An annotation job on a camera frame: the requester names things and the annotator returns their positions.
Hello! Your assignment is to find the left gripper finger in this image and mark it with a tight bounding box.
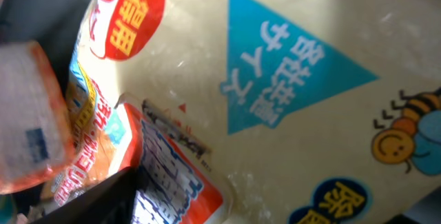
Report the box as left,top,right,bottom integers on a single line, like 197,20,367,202
35,167,136,224

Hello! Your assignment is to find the orange small box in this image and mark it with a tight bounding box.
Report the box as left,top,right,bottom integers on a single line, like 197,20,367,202
1,41,74,194

